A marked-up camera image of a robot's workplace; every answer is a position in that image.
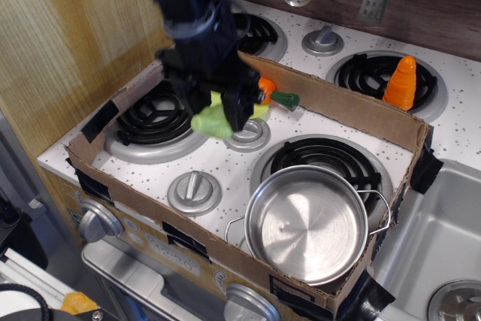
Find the grey stove knob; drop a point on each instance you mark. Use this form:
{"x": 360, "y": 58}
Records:
{"x": 194, "y": 193}
{"x": 254, "y": 136}
{"x": 323, "y": 42}

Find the metal sink drain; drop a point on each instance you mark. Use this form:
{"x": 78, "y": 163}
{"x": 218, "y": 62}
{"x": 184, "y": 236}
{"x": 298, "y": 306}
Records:
{"x": 456, "y": 300}

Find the hanging metal slotted spatula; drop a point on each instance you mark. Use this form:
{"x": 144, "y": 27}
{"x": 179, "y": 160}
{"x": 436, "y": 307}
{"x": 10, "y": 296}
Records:
{"x": 372, "y": 11}

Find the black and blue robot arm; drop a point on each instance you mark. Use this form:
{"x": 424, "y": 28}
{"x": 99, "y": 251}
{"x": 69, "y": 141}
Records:
{"x": 196, "y": 13}

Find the grey back stove knob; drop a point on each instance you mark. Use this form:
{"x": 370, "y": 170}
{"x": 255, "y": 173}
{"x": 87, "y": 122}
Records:
{"x": 323, "y": 42}

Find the silver right oven knob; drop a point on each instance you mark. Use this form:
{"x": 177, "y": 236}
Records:
{"x": 243, "y": 303}

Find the stainless steel pot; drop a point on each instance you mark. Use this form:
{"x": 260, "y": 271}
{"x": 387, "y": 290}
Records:
{"x": 309, "y": 223}

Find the orange toy carrot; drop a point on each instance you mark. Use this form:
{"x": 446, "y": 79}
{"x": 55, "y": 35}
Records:
{"x": 270, "y": 93}

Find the green toy broccoli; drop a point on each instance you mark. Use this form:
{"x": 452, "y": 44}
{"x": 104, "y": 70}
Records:
{"x": 212, "y": 122}

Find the grey front stove knob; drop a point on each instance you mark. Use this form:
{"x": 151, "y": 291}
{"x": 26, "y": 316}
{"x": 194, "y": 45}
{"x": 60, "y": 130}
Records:
{"x": 194, "y": 193}

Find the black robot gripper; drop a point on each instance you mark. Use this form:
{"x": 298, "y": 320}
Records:
{"x": 205, "y": 60}

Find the grey sink basin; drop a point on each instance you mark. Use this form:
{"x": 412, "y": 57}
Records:
{"x": 436, "y": 241}

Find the back right black burner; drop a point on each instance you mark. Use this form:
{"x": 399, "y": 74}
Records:
{"x": 369, "y": 73}

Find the back left black burner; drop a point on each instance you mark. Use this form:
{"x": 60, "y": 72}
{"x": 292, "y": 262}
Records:
{"x": 260, "y": 37}

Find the silver oven door handle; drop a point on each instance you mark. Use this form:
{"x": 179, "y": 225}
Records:
{"x": 139, "y": 285}

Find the yellow-green plastic plate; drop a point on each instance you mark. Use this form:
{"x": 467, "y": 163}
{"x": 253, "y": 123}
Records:
{"x": 259, "y": 109}

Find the front left black burner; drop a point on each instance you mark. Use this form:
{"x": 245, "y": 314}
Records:
{"x": 155, "y": 129}

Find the orange object bottom left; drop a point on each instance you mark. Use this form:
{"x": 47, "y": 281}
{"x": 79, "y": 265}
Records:
{"x": 76, "y": 303}

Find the orange cone toy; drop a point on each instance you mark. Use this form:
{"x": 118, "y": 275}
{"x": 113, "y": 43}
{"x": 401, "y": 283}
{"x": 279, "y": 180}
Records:
{"x": 401, "y": 87}

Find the silver left oven knob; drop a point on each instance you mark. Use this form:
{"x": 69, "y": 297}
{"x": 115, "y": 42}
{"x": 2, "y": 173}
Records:
{"x": 98, "y": 222}

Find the brown cardboard fence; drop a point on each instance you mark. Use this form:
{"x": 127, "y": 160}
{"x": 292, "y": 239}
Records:
{"x": 331, "y": 105}

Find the grey centre stove knob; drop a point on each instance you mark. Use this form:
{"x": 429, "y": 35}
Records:
{"x": 254, "y": 136}

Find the silver oven knob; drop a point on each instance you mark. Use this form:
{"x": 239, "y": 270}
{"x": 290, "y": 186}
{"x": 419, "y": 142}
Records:
{"x": 243, "y": 303}
{"x": 98, "y": 222}

